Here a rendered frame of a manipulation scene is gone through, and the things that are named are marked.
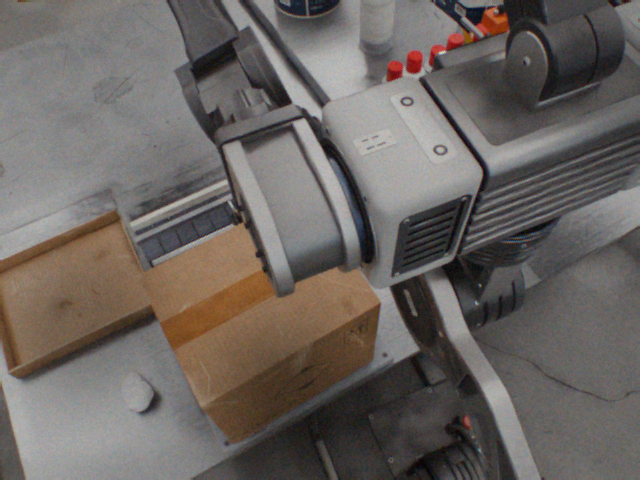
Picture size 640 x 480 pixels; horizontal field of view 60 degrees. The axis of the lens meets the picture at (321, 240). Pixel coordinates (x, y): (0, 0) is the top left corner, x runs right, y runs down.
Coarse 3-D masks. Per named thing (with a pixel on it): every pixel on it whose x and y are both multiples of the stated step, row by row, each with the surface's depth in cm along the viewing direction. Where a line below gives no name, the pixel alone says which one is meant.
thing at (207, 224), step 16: (224, 192) 125; (192, 208) 123; (224, 208) 123; (160, 224) 121; (192, 224) 121; (208, 224) 121; (224, 224) 120; (160, 240) 119; (176, 240) 119; (192, 240) 119; (160, 256) 117
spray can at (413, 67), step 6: (408, 54) 116; (414, 54) 116; (420, 54) 116; (408, 60) 116; (414, 60) 115; (420, 60) 115; (408, 66) 117; (414, 66) 116; (420, 66) 117; (408, 72) 118; (414, 72) 117; (420, 72) 118
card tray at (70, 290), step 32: (96, 224) 125; (32, 256) 123; (64, 256) 123; (96, 256) 123; (128, 256) 123; (0, 288) 120; (32, 288) 119; (64, 288) 119; (96, 288) 119; (128, 288) 119; (0, 320) 115; (32, 320) 116; (64, 320) 115; (96, 320) 115; (128, 320) 113; (32, 352) 112; (64, 352) 111
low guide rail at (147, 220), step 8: (216, 184) 122; (224, 184) 122; (200, 192) 121; (208, 192) 121; (216, 192) 122; (184, 200) 120; (192, 200) 120; (200, 200) 121; (168, 208) 119; (176, 208) 119; (184, 208) 121; (144, 216) 118; (152, 216) 118; (160, 216) 119; (136, 224) 117; (144, 224) 118
